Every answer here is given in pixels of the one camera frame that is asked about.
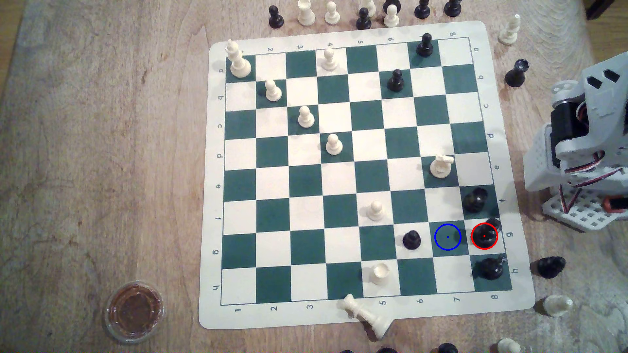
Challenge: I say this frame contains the black queen chess piece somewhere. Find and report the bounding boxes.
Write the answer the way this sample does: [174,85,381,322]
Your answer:
[470,218,502,250]

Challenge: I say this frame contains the green and white chess mat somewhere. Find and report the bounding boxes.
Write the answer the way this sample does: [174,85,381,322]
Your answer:
[198,21,536,330]

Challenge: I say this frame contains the white rook chess piece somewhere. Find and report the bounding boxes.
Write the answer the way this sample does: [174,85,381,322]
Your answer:
[297,0,317,27]
[369,263,392,286]

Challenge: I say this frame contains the white knight chess piece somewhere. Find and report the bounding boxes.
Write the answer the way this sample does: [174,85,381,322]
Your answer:
[429,154,455,179]

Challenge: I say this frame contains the white king chess piece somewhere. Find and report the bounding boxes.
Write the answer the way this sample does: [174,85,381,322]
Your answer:
[225,41,252,78]

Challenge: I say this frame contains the white queen chess piece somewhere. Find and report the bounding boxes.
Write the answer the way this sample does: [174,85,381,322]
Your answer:
[341,294,393,340]

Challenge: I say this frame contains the black rook chess piece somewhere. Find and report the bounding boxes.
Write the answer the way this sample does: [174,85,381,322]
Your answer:
[462,188,488,214]

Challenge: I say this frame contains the black king chess piece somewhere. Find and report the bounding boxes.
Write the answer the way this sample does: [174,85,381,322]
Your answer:
[473,254,507,281]

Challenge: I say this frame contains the white bishop chess piece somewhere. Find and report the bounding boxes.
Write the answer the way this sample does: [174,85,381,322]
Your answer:
[498,14,522,46]

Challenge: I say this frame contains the black rook off board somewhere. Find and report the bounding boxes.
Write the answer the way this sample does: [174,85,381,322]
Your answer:
[504,58,531,88]

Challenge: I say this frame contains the clear plastic cup brown contents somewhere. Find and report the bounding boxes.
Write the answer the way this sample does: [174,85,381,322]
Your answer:
[103,280,166,344]

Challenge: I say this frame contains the orange red part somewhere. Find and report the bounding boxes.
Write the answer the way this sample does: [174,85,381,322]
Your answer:
[603,195,628,213]

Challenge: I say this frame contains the dark brown object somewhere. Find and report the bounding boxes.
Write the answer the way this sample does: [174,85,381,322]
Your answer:
[584,0,617,21]

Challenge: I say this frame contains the white grid base plate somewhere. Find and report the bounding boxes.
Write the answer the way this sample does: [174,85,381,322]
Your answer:
[542,185,628,232]

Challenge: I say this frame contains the red black servo wire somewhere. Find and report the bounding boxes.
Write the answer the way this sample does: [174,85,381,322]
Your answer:
[559,152,628,214]

